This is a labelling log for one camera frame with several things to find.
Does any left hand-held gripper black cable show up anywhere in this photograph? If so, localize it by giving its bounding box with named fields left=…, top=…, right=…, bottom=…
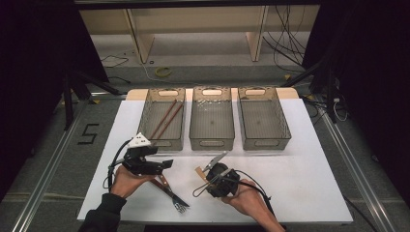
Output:
left=102, top=138, right=133, bottom=191

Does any aluminium floor rail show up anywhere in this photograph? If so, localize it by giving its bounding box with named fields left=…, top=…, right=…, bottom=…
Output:
left=317, top=102, right=397, bottom=232
left=11, top=100, right=88, bottom=232

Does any grey transparent plastic bin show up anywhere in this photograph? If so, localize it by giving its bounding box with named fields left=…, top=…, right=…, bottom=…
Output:
left=189, top=86, right=236, bottom=152
left=135, top=87, right=188, bottom=152
left=237, top=86, right=293, bottom=152

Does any person's left hand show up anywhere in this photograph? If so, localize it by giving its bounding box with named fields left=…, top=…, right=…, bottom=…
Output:
left=109, top=164, right=158, bottom=199

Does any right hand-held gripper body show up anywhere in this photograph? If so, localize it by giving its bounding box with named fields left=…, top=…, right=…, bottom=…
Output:
left=202, top=151, right=241, bottom=198

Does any white table cover sheet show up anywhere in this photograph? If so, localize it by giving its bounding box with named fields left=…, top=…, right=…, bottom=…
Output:
left=76, top=98, right=354, bottom=225

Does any yellow tape roll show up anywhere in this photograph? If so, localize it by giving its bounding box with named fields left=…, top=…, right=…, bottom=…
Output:
left=155, top=66, right=173, bottom=77

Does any thin black floor cable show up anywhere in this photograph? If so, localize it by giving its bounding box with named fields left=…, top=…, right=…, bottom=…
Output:
left=101, top=55, right=130, bottom=69

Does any fork with brown wooden handle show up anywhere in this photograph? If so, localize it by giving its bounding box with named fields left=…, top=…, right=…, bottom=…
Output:
left=158, top=173, right=189, bottom=215

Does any white floor cable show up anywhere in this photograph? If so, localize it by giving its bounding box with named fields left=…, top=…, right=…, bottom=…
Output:
left=138, top=61, right=162, bottom=83

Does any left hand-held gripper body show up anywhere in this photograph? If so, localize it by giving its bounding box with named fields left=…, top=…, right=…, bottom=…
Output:
left=121, top=132, right=165, bottom=177

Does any black metal stand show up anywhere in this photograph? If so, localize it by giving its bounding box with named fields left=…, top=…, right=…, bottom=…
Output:
left=279, top=59, right=339, bottom=125

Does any black tripod stand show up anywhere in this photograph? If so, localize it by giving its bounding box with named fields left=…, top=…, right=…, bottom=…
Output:
left=62, top=71, right=129, bottom=131

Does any dark curtain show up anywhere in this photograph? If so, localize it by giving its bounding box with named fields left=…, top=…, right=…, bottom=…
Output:
left=302, top=0, right=410, bottom=207
left=0, top=0, right=110, bottom=201

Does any bundle of black cables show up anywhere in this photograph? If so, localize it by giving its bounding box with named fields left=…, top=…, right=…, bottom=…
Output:
left=262, top=4, right=308, bottom=73

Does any spoon with light wooden handle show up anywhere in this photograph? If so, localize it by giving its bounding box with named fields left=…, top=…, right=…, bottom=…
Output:
left=194, top=166, right=209, bottom=182

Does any light wooden furniture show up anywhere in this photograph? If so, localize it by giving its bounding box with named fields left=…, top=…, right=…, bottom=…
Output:
left=78, top=4, right=322, bottom=64

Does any person's right hand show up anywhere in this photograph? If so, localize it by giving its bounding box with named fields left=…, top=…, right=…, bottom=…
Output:
left=221, top=179, right=269, bottom=216

